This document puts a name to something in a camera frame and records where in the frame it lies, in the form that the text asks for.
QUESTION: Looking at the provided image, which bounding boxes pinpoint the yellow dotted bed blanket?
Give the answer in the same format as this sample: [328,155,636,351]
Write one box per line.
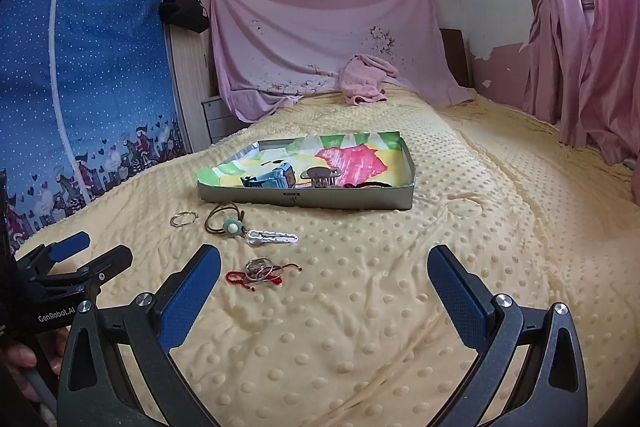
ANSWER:
[26,88,639,426]

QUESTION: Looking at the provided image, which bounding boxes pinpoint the blue patterned fabric wardrobe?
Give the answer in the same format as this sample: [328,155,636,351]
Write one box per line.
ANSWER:
[1,0,186,249]

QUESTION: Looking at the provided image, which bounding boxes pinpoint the light blue smart watch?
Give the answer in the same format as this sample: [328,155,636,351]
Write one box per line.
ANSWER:
[241,161,296,188]

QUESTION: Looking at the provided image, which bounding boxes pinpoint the left hand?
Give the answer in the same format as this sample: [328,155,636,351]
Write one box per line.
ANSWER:
[1,329,68,402]

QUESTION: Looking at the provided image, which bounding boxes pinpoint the dark wooden headboard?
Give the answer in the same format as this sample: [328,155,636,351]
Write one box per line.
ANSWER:
[440,28,473,88]

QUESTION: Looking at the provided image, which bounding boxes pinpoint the black hanging bag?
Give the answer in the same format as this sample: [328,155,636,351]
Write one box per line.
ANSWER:
[158,0,209,34]

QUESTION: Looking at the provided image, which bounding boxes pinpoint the grey tray with colourful lining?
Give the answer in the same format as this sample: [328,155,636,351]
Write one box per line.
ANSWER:
[195,131,416,210]

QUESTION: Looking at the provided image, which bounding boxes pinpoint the pink window curtain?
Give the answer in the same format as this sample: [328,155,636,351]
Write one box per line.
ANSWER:
[523,0,639,164]

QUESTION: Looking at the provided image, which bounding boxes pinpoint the silver ring pair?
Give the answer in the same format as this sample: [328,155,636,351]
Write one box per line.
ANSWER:
[169,210,201,229]

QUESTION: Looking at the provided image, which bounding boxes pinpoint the brown cord with green flower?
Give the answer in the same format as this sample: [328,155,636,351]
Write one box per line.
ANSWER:
[204,201,248,239]

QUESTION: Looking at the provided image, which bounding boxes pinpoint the crumpled pink cloth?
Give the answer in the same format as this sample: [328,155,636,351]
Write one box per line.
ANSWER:
[338,54,399,105]

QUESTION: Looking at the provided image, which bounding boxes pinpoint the white scalloped hair clip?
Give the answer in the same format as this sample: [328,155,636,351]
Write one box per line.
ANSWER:
[244,230,298,247]

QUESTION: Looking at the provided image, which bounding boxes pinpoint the pink sheet on headboard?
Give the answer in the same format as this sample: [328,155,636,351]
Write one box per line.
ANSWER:
[209,0,471,124]

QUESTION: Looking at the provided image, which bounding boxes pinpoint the silver rings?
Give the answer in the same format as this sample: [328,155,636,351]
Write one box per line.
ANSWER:
[224,257,304,292]

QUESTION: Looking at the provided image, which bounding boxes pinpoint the black braided hair tie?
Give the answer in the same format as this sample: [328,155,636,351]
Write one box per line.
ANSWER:
[344,178,402,190]

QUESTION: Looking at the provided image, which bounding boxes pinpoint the grey bedside drawer unit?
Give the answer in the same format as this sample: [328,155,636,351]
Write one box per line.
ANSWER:
[202,96,248,143]

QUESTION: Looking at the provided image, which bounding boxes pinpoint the beige wooden cabinet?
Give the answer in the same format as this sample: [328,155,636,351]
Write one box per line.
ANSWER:
[166,25,217,153]

